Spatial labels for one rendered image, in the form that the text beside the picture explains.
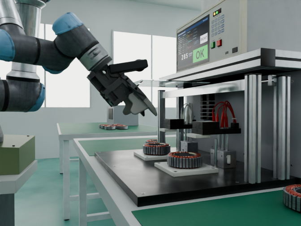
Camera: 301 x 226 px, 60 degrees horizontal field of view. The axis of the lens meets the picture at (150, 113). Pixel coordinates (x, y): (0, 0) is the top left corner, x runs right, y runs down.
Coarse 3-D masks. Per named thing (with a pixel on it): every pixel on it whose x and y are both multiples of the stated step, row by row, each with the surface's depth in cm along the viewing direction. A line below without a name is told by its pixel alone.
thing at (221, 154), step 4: (212, 148) 90; (212, 152) 89; (220, 152) 85; (224, 152) 84; (228, 152) 84; (232, 152) 85; (212, 156) 89; (220, 156) 85; (224, 156) 84; (232, 156) 85; (212, 160) 89; (220, 160) 85; (224, 160) 84; (232, 160) 85; (212, 164) 89; (220, 164) 85; (224, 164) 84; (232, 164) 85; (224, 168) 84
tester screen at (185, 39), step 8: (200, 24) 98; (184, 32) 110; (192, 32) 104; (200, 32) 98; (184, 40) 110; (192, 40) 104; (184, 48) 110; (192, 48) 104; (192, 56) 104; (192, 64) 104
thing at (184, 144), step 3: (183, 141) 110; (186, 141) 110; (189, 141) 110; (192, 141) 110; (183, 144) 110; (186, 144) 107; (189, 144) 107; (192, 144) 107; (195, 144) 108; (183, 147) 110; (186, 147) 107; (189, 147) 107; (192, 147) 107; (195, 147) 108; (183, 150) 109; (186, 150) 107; (189, 150) 107; (192, 150) 107; (195, 150) 108
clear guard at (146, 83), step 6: (138, 84) 90; (144, 84) 105; (150, 84) 105; (156, 84) 105; (162, 84) 105; (168, 84) 105; (174, 84) 105; (180, 84) 105; (186, 84) 105; (192, 84) 105; (198, 84) 105
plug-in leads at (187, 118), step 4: (184, 104) 112; (188, 104) 113; (188, 108) 112; (192, 108) 112; (184, 112) 109; (188, 112) 112; (192, 112) 109; (184, 116) 109; (188, 116) 112; (192, 116) 109; (184, 120) 110; (188, 120) 112; (192, 120) 109; (188, 124) 108
